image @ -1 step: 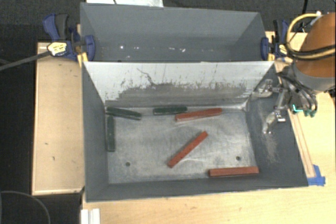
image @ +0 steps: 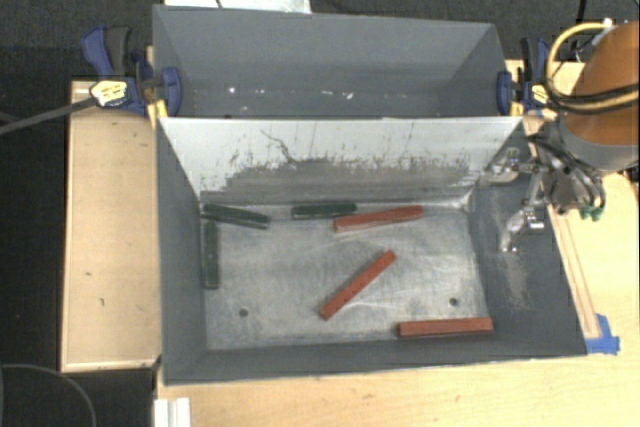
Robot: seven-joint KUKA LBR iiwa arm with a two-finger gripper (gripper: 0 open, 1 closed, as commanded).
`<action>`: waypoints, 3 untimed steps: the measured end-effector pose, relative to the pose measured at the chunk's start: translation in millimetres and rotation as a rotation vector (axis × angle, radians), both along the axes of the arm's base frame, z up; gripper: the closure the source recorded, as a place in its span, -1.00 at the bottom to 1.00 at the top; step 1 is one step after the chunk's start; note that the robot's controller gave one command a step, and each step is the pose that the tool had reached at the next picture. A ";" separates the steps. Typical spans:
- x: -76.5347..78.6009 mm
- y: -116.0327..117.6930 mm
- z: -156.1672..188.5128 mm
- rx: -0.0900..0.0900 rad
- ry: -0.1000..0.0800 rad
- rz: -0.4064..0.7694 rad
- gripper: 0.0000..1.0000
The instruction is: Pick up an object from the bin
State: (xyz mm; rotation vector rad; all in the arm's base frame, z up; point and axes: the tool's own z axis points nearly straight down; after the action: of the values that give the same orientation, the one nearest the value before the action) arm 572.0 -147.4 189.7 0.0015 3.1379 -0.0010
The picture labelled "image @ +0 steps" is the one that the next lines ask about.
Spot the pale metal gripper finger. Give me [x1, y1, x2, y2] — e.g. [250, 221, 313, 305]
[482, 146, 532, 186]
[498, 205, 547, 254]

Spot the red-brown flat block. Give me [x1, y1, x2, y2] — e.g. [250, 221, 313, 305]
[318, 249, 398, 322]
[397, 316, 495, 340]
[333, 205, 425, 234]

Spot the dark green flat block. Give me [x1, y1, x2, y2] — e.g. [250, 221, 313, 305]
[291, 200, 359, 221]
[201, 203, 272, 231]

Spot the grey metal bin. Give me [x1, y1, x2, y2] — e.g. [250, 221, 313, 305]
[151, 3, 589, 386]

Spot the pale wood flat board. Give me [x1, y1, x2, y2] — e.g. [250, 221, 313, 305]
[59, 58, 602, 374]

